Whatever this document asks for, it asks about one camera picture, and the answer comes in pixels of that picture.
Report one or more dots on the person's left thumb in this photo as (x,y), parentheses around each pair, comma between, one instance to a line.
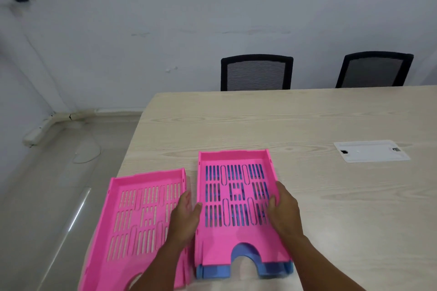
(197,214)

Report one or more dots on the black mesh office chair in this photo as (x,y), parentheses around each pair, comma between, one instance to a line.
(374,70)
(256,74)

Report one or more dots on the pink slotted paper tray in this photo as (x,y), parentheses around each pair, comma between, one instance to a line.
(218,246)
(102,232)

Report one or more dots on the person's right thumb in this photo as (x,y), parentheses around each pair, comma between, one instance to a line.
(271,204)

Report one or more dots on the blue plastic paper tray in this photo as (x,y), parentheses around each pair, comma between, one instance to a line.
(244,250)

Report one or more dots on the white table socket cover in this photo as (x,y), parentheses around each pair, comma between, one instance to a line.
(370,151)

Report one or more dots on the person's left forearm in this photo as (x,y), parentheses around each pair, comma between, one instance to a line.
(162,268)

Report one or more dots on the person's left hand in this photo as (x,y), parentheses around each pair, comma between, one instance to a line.
(182,222)

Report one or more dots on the person's right forearm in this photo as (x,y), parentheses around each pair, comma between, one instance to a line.
(317,267)

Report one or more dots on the person's right hand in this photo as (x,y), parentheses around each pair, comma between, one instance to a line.
(285,214)

